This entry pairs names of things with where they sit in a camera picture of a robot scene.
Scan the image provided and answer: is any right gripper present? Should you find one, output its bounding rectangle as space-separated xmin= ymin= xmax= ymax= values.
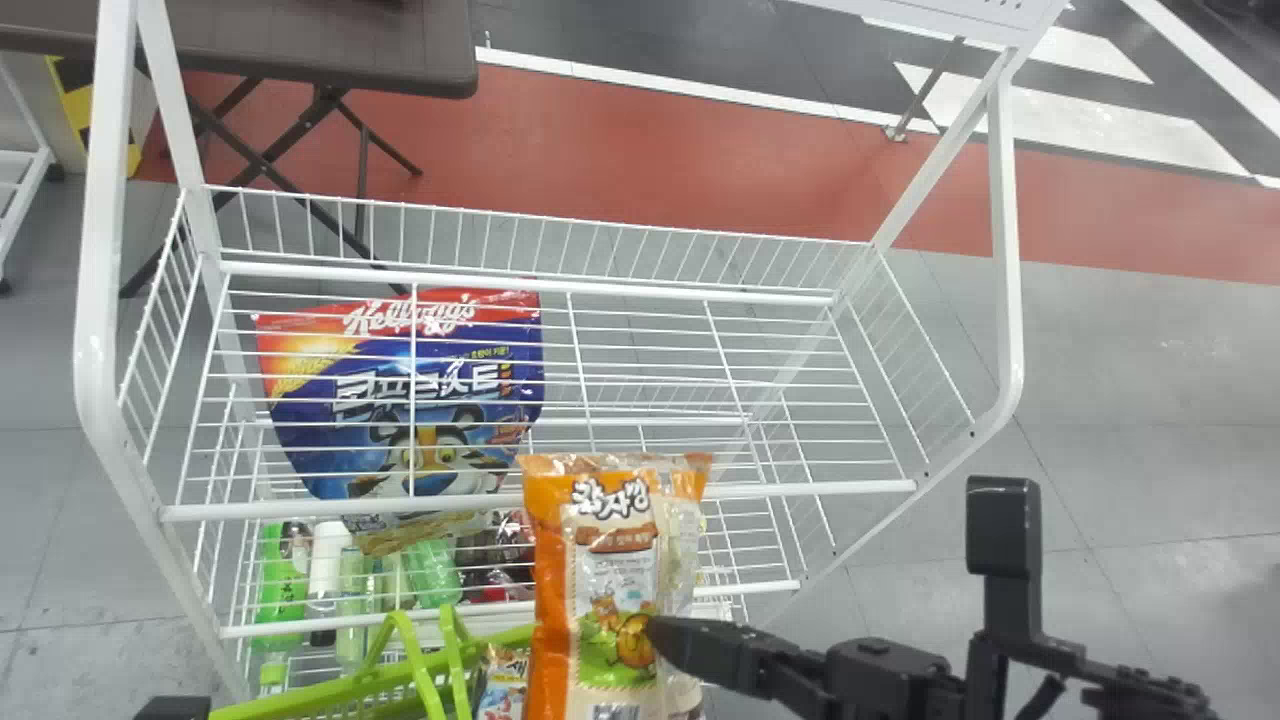
xmin=647 ymin=614 xmax=969 ymax=720

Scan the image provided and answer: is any orange snack packet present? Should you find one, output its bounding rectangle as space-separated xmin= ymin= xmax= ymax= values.
xmin=517 ymin=451 xmax=714 ymax=720

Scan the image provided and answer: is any white snack packet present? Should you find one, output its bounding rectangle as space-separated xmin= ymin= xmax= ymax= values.
xmin=477 ymin=644 xmax=530 ymax=720

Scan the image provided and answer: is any red snack packet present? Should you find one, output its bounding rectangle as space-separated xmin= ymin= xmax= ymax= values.
xmin=461 ymin=510 xmax=538 ymax=605

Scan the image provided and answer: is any green basket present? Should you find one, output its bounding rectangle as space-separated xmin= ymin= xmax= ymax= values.
xmin=208 ymin=604 xmax=537 ymax=720

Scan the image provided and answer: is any white bottle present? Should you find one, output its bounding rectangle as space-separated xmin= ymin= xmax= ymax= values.
xmin=307 ymin=519 xmax=354 ymax=648

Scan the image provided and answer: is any blue cereal bag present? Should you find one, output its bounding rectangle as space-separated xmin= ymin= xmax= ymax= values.
xmin=254 ymin=287 xmax=547 ymax=557

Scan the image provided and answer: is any dark side table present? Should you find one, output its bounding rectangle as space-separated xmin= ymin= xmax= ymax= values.
xmin=0 ymin=0 xmax=480 ymax=301

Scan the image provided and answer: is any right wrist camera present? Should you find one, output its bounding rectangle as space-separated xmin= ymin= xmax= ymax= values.
xmin=964 ymin=476 xmax=1044 ymax=720

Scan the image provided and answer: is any white wire rack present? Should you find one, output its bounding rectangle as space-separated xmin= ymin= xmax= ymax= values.
xmin=74 ymin=0 xmax=1071 ymax=703
xmin=0 ymin=58 xmax=57 ymax=296

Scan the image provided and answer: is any yellow black striped post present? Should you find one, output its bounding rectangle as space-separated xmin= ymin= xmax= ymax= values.
xmin=44 ymin=55 xmax=143 ymax=179

